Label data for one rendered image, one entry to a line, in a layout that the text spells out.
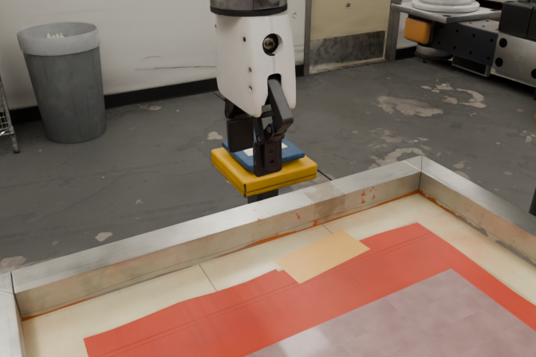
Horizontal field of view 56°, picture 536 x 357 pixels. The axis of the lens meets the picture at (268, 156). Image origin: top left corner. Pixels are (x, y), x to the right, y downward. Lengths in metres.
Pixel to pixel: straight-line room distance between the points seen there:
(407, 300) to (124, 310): 0.28
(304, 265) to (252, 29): 0.26
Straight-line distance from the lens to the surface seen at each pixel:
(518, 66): 0.92
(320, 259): 0.58
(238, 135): 0.58
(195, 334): 0.50
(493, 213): 0.65
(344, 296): 0.54
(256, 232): 0.59
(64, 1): 3.61
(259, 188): 0.75
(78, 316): 0.55
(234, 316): 0.52
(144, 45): 3.77
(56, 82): 3.17
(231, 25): 0.49
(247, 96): 0.49
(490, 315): 0.56
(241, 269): 0.57
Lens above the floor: 1.31
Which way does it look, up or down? 26 degrees down
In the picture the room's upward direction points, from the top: straight up
